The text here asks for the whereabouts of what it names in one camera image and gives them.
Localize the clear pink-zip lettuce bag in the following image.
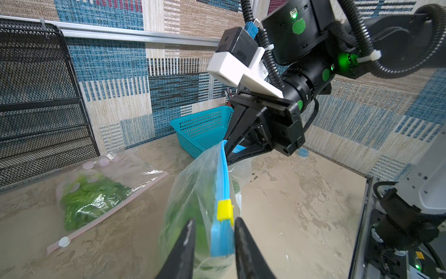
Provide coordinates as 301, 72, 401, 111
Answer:
46, 149, 168, 254

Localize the clear blue-zip bag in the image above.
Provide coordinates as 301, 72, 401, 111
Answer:
159, 140, 252, 279

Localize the black wire shelf rack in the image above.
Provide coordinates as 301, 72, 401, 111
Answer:
1, 18, 99, 191

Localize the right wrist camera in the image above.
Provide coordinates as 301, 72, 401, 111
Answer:
207, 27, 283, 98

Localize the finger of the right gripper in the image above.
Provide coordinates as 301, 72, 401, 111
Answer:
225, 143, 274, 166
224, 105, 258, 157

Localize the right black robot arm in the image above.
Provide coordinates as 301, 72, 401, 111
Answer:
224, 1, 446, 279

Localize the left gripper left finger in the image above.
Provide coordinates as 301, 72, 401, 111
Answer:
155, 218, 196, 279

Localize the red utensil cup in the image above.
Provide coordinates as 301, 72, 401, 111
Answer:
224, 88, 232, 106

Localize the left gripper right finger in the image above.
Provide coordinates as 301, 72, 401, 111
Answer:
235, 217, 276, 279

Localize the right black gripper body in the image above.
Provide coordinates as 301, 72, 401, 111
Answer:
230, 94, 305, 156

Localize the green lettuce in bag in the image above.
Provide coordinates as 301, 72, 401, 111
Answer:
60, 174, 132, 231

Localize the teal plastic basket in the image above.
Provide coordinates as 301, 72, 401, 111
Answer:
170, 106, 233, 159

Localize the blue tape roll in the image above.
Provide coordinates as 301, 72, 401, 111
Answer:
297, 147, 310, 158

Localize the chinese cabbage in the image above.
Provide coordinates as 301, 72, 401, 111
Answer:
159, 193, 214, 269

